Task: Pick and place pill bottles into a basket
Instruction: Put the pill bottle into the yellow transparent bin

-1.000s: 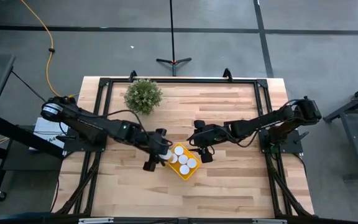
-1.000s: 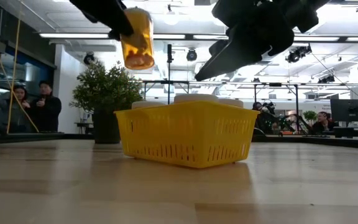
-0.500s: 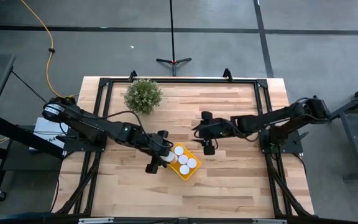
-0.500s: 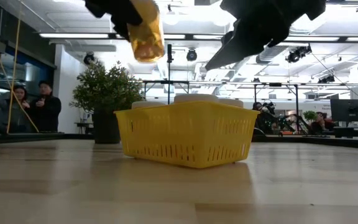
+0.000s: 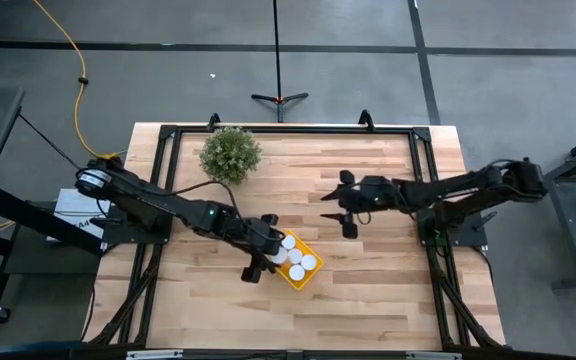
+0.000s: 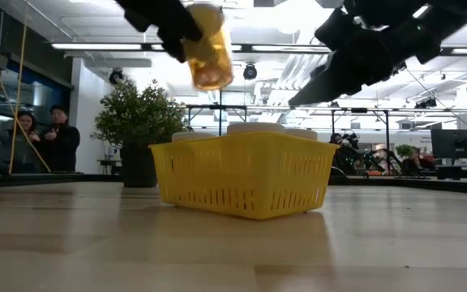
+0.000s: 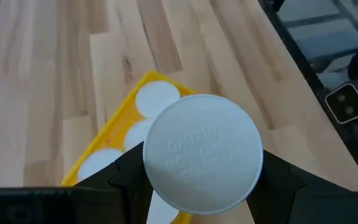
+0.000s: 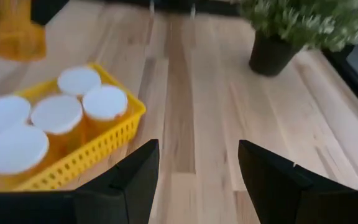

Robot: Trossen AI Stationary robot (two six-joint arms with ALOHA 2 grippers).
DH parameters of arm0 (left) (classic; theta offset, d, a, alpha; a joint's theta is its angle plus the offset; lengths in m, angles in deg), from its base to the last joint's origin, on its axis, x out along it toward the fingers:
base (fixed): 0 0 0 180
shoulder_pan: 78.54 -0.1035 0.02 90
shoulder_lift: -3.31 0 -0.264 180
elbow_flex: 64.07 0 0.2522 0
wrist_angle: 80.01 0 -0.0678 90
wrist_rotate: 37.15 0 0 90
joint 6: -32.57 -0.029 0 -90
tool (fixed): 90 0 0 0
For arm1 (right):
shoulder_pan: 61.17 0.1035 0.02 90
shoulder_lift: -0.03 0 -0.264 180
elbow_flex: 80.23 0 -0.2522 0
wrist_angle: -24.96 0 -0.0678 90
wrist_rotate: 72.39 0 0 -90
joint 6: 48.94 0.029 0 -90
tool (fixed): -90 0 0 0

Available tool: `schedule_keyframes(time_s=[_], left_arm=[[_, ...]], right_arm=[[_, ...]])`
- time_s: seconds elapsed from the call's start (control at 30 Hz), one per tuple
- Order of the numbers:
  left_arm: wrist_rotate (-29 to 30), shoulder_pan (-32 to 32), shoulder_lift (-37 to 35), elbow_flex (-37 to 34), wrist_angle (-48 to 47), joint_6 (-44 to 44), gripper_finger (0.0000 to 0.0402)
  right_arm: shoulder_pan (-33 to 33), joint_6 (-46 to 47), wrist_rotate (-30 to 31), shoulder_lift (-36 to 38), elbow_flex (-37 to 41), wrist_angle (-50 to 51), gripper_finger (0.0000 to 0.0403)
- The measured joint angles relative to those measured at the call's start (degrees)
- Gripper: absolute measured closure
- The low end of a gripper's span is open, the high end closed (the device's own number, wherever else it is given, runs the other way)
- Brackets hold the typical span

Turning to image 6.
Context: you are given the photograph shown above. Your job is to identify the ceiling light strip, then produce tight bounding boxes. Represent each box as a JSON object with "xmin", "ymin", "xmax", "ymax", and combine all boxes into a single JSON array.
[
  {"xmin": 50, "ymin": 42, "xmax": 144, "ymax": 51},
  {"xmin": 251, "ymin": 45, "xmax": 332, "ymax": 54}
]

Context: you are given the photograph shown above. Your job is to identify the small dark side table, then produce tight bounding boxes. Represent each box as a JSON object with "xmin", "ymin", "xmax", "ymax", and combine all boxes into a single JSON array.
[{"xmin": 97, "ymin": 158, "xmax": 122, "ymax": 175}]

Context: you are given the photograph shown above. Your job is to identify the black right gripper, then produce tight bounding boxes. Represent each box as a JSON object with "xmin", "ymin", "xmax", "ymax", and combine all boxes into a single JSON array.
[{"xmin": 288, "ymin": 6, "xmax": 442, "ymax": 108}]

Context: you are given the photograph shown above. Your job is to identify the small green background plant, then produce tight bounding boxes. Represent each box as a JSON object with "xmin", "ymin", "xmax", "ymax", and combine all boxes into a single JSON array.
[{"xmin": 395, "ymin": 144, "xmax": 415, "ymax": 160}]

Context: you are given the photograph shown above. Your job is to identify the yellow hanging cable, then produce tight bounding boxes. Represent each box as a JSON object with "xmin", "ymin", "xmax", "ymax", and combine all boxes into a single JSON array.
[
  {"xmin": 8, "ymin": 0, "xmax": 30, "ymax": 175},
  {"xmin": 0, "ymin": 0, "xmax": 52, "ymax": 174}
]

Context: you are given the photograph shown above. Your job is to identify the green artificial plant white buds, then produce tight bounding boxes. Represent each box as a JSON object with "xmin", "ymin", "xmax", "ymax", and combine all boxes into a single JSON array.
[{"xmin": 90, "ymin": 79, "xmax": 188, "ymax": 152}]

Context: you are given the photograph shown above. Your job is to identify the dark plant pot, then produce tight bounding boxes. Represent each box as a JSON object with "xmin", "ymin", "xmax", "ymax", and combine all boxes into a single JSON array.
[{"xmin": 119, "ymin": 144, "xmax": 158, "ymax": 188}]

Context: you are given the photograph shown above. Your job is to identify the black desk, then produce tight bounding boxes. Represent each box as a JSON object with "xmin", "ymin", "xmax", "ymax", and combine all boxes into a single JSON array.
[{"xmin": 435, "ymin": 164, "xmax": 467, "ymax": 183}]

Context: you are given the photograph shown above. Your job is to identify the orange pill bottle white cap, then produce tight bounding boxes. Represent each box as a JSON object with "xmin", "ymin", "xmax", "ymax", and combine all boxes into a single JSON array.
[
  {"xmin": 182, "ymin": 2, "xmax": 234, "ymax": 92},
  {"xmin": 226, "ymin": 122, "xmax": 286, "ymax": 135}
]

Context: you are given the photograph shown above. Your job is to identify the large black monitor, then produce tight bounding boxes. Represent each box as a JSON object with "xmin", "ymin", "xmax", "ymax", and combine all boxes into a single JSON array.
[{"xmin": 431, "ymin": 128, "xmax": 467, "ymax": 160}]

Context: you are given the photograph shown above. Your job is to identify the black background rig frame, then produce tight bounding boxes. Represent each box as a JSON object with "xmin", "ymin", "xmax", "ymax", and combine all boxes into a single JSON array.
[
  {"xmin": 330, "ymin": 107, "xmax": 392, "ymax": 163},
  {"xmin": 184, "ymin": 91, "xmax": 249, "ymax": 137}
]

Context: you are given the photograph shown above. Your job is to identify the yellow slotted plastic basket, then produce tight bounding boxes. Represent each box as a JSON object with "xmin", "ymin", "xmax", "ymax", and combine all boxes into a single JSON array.
[{"xmin": 148, "ymin": 130, "xmax": 340, "ymax": 221}]

